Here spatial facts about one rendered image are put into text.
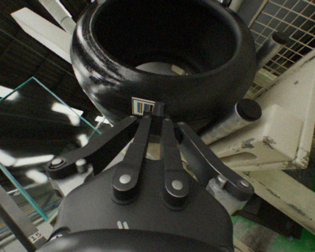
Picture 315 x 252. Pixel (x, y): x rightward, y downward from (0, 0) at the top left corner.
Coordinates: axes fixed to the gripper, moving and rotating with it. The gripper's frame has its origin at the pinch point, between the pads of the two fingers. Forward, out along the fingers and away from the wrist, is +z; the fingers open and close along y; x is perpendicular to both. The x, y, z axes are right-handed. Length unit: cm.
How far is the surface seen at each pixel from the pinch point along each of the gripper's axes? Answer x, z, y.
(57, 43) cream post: 14, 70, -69
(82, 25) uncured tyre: 14.5, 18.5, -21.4
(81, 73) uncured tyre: 3.8, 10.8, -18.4
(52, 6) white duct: 46, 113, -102
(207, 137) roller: -8.5, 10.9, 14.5
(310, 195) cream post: -35, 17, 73
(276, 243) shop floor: -88, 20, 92
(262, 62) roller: 12.7, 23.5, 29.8
